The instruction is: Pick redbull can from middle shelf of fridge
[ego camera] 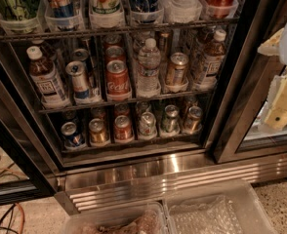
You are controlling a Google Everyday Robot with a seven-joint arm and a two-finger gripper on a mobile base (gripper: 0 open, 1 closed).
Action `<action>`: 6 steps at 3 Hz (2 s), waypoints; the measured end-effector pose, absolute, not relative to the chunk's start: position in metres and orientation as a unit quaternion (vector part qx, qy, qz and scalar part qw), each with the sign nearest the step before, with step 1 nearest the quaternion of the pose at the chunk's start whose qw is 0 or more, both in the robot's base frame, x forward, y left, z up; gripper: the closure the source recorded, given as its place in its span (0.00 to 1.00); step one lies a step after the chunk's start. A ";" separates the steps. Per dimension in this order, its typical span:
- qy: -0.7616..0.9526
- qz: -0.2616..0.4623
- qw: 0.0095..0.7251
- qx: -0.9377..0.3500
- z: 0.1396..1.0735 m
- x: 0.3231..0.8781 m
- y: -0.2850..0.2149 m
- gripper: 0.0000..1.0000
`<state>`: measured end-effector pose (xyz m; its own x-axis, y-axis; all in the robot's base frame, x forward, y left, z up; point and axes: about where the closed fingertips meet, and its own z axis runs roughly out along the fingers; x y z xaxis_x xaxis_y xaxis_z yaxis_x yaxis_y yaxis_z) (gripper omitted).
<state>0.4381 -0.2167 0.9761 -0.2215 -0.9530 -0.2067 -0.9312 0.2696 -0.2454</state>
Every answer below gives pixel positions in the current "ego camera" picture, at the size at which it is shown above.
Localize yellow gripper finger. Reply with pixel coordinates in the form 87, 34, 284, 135
258, 28, 283, 56
259, 74, 287, 133

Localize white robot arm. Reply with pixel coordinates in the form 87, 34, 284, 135
258, 23, 287, 134

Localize gold soda can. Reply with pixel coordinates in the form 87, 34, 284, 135
166, 53, 189, 86

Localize bronze can bottom shelf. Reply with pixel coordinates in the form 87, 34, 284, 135
184, 106, 203, 131

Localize top shelf water bottle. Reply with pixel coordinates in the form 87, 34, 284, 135
161, 0, 202, 23

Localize green can bottom shelf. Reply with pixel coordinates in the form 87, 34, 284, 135
161, 104, 179, 133

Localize silver can bottom shelf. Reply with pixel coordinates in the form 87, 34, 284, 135
139, 112, 156, 137

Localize front Coca-Cola can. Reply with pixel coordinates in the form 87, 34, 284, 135
105, 60, 130, 96

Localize red can bottom shelf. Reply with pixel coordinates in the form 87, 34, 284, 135
114, 115, 133, 140

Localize gold can bottom shelf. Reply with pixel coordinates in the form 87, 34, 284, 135
89, 118, 108, 144

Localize blue Pepsi can bottom shelf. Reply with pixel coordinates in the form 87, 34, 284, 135
61, 122, 85, 147

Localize open fridge door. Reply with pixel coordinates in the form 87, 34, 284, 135
0, 41, 58, 206

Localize right iced tea bottle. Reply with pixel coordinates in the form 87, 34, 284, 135
194, 29, 226, 85

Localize iced tea bottle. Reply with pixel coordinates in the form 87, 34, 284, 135
26, 46, 66, 104
194, 29, 226, 85

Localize right clear plastic bin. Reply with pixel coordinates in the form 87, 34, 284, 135
163, 179, 278, 234

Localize clear plastic bin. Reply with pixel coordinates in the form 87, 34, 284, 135
163, 179, 278, 234
61, 202, 169, 234

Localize clear water bottle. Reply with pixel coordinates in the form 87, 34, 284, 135
137, 38, 161, 92

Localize left clear plastic bin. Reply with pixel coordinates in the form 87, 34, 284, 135
61, 202, 169, 234

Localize left iced tea bottle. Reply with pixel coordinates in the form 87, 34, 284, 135
26, 46, 66, 104

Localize upper wire shelf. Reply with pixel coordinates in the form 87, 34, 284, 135
0, 18, 239, 42

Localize wire shelf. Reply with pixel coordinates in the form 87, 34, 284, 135
0, 18, 239, 42
35, 89, 214, 114

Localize middle wire shelf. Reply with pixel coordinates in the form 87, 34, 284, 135
35, 89, 214, 114

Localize orange cable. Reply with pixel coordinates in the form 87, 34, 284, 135
13, 202, 26, 234

